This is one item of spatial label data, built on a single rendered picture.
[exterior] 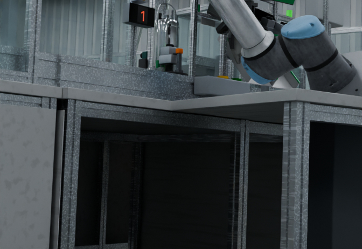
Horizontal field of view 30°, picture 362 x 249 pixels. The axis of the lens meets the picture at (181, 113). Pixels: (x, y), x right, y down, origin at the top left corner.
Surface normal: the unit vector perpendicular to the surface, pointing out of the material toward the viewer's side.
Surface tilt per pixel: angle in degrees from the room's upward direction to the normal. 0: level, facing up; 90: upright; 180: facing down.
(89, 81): 90
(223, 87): 90
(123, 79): 90
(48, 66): 90
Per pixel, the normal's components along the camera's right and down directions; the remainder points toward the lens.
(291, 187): -0.82, -0.07
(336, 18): 0.71, -0.03
